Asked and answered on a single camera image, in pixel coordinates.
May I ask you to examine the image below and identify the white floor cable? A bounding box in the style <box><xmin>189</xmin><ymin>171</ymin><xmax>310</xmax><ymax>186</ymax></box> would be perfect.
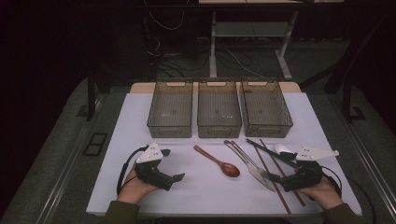
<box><xmin>223</xmin><ymin>47</ymin><xmax>268</xmax><ymax>80</ymax></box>

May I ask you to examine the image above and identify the metal table knife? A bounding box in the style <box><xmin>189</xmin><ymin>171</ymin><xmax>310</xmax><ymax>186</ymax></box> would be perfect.
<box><xmin>223</xmin><ymin>139</ymin><xmax>276</xmax><ymax>193</ymax></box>

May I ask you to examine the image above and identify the metal floor rail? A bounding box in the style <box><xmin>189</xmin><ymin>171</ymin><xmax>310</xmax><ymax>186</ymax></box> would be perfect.
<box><xmin>340</xmin><ymin>120</ymin><xmax>396</xmax><ymax>204</ymax></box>
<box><xmin>36</xmin><ymin>122</ymin><xmax>94</xmax><ymax>224</ymax></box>

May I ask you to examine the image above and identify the black metal stand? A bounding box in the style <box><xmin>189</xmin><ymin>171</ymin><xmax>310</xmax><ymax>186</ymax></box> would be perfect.
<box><xmin>76</xmin><ymin>69</ymin><xmax>106</xmax><ymax>123</ymax></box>
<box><xmin>341</xmin><ymin>71</ymin><xmax>368</xmax><ymax>124</ymax></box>

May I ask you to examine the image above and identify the brown wooden spoon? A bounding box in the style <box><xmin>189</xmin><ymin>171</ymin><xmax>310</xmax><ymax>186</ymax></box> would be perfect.
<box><xmin>192</xmin><ymin>145</ymin><xmax>241</xmax><ymax>178</ymax></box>

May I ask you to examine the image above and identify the brown wooden chopstick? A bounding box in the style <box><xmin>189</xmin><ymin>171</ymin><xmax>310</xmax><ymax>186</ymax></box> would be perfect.
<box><xmin>259</xmin><ymin>138</ymin><xmax>306</xmax><ymax>207</ymax></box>
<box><xmin>251</xmin><ymin>145</ymin><xmax>292</xmax><ymax>216</ymax></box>

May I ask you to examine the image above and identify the clear grey plastic bin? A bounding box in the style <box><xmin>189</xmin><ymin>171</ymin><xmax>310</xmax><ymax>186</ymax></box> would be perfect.
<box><xmin>241</xmin><ymin>77</ymin><xmax>294</xmax><ymax>138</ymax></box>
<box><xmin>147</xmin><ymin>78</ymin><xmax>194</xmax><ymax>139</ymax></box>
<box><xmin>196</xmin><ymin>77</ymin><xmax>243</xmax><ymax>139</ymax></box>

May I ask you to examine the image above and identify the white metal-frame desk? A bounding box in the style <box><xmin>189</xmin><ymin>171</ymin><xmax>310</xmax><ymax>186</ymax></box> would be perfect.
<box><xmin>198</xmin><ymin>0</ymin><xmax>345</xmax><ymax>81</ymax></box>

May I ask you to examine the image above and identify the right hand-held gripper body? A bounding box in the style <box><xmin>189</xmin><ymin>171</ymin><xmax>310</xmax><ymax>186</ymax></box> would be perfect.
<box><xmin>278</xmin><ymin>145</ymin><xmax>340</xmax><ymax>192</ymax></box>

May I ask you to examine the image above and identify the person's left hand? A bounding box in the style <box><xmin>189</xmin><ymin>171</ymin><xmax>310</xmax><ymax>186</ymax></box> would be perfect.
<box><xmin>116</xmin><ymin>162</ymin><xmax>160</xmax><ymax>205</ymax></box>

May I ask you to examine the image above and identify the hand-held gripper cable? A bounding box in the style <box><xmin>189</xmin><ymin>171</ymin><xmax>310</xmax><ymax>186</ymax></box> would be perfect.
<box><xmin>116</xmin><ymin>145</ymin><xmax>150</xmax><ymax>196</ymax></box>
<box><xmin>320</xmin><ymin>165</ymin><xmax>377</xmax><ymax>224</ymax></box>

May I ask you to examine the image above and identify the person's right hand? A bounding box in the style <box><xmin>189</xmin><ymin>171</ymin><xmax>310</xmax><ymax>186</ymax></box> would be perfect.
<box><xmin>295</xmin><ymin>167</ymin><xmax>345</xmax><ymax>210</ymax></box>

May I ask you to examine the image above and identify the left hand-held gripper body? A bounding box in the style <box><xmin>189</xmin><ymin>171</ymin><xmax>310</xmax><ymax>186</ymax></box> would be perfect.
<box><xmin>134</xmin><ymin>142</ymin><xmax>175</xmax><ymax>191</ymax></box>

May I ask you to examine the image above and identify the white ceramic spoon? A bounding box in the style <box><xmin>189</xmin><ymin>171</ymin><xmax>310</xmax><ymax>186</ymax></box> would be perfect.
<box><xmin>274</xmin><ymin>143</ymin><xmax>298</xmax><ymax>157</ymax></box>

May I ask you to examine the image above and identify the tangle of black cables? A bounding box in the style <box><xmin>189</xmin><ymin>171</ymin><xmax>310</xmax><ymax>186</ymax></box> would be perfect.
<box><xmin>146</xmin><ymin>34</ymin><xmax>213</xmax><ymax>78</ymax></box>

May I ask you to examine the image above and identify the black floor socket plate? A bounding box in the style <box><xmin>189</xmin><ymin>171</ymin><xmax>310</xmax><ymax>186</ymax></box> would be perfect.
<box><xmin>82</xmin><ymin>132</ymin><xmax>109</xmax><ymax>157</ymax></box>

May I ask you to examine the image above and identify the right hand-held gripper cable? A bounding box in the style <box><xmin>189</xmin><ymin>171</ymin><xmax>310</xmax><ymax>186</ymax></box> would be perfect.
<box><xmin>320</xmin><ymin>165</ymin><xmax>377</xmax><ymax>224</ymax></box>

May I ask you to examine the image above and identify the white hanging cable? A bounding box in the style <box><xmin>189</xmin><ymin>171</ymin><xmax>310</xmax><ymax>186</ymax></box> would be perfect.
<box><xmin>148</xmin><ymin>10</ymin><xmax>185</xmax><ymax>32</ymax></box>

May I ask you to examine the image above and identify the metal fork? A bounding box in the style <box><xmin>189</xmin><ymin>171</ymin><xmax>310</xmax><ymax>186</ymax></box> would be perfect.
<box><xmin>230</xmin><ymin>140</ymin><xmax>272</xmax><ymax>177</ymax></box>

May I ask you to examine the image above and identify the left hand-held gripper cable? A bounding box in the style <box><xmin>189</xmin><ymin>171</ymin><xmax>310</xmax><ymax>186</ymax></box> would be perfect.
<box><xmin>116</xmin><ymin>145</ymin><xmax>150</xmax><ymax>196</ymax></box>

